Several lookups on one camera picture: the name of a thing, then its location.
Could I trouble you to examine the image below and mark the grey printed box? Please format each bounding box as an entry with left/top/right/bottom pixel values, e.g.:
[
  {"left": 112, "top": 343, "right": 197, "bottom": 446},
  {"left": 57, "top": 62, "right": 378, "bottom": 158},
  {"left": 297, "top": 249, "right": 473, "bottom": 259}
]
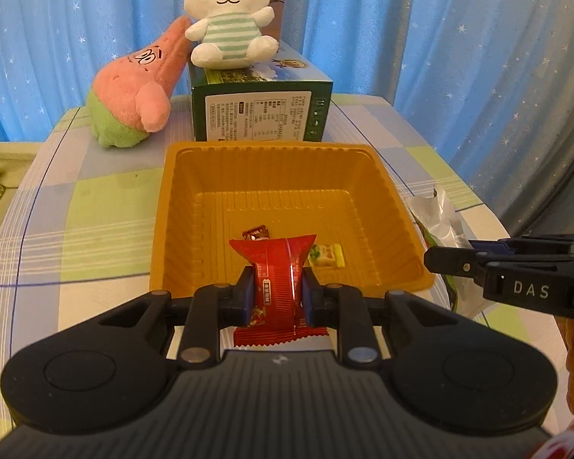
[{"left": 205, "top": 0, "right": 294, "bottom": 45}]

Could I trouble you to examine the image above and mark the yellow green candy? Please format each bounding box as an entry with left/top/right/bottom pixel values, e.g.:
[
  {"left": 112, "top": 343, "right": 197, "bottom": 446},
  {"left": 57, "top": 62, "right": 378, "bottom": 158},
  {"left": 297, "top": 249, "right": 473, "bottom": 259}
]
[{"left": 307, "top": 243, "right": 346, "bottom": 269}]

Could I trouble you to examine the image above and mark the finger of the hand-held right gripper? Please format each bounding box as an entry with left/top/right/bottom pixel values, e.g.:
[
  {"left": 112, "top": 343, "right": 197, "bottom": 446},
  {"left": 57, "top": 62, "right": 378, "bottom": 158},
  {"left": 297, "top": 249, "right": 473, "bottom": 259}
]
[
  {"left": 424, "top": 246, "right": 489, "bottom": 288},
  {"left": 468, "top": 234, "right": 574, "bottom": 256}
]

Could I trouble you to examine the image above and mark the red snack packet white label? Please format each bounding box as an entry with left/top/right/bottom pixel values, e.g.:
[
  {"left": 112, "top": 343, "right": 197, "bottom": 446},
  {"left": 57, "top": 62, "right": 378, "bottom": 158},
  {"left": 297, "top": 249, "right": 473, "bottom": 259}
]
[{"left": 228, "top": 233, "right": 318, "bottom": 349}]

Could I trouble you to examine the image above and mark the orange plastic tray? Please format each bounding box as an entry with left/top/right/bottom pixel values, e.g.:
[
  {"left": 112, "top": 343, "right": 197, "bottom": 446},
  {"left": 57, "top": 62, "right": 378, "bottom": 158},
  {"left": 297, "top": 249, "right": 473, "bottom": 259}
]
[{"left": 149, "top": 141, "right": 436, "bottom": 299}]

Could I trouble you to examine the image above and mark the cream sofa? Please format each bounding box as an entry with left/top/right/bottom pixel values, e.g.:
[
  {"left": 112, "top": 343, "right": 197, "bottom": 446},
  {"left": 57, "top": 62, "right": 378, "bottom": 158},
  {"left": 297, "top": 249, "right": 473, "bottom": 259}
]
[{"left": 0, "top": 141, "right": 46, "bottom": 441}]

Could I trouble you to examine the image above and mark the white bunny plush toy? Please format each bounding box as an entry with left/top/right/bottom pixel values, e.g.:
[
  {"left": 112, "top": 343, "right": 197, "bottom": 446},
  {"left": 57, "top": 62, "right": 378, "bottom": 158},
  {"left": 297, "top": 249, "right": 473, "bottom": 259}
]
[{"left": 183, "top": 0, "right": 279, "bottom": 68}]

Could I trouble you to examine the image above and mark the silver foil snack packet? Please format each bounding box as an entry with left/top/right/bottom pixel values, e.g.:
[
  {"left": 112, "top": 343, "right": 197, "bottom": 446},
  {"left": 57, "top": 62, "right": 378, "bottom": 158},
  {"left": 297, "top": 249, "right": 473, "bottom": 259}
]
[{"left": 406, "top": 184, "right": 470, "bottom": 319}]

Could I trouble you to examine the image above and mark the green snack packet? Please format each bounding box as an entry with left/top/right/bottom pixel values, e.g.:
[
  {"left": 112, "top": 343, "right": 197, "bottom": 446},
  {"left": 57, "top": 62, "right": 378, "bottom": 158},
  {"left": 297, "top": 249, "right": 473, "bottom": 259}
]
[{"left": 420, "top": 227, "right": 462, "bottom": 314}]

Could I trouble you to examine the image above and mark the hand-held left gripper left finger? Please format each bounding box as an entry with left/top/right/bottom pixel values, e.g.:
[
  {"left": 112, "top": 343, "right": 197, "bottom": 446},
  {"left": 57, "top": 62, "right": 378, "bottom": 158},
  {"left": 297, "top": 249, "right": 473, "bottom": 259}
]
[{"left": 95, "top": 266, "right": 256, "bottom": 370}]

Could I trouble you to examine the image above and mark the pink starfish plush toy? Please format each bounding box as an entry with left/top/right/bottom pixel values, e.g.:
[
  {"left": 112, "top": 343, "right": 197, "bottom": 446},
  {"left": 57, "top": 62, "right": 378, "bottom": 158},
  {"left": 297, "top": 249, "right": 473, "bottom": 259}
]
[{"left": 85, "top": 16, "right": 192, "bottom": 149}]

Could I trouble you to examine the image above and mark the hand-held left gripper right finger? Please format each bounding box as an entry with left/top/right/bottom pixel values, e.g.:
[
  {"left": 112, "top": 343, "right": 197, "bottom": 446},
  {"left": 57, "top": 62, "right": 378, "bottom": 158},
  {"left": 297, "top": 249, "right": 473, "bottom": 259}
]
[{"left": 301, "top": 267, "right": 463, "bottom": 370}]

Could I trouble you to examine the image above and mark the green cardboard box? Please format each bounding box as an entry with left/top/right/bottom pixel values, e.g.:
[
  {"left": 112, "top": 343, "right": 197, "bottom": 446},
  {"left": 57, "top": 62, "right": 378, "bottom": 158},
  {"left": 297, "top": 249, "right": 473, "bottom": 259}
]
[{"left": 188, "top": 41, "right": 334, "bottom": 143}]

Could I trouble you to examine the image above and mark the blue star curtain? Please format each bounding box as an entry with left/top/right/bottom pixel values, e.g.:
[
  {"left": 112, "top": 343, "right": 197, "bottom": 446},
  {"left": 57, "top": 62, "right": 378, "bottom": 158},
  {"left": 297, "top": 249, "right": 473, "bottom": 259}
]
[{"left": 0, "top": 0, "right": 574, "bottom": 235}]

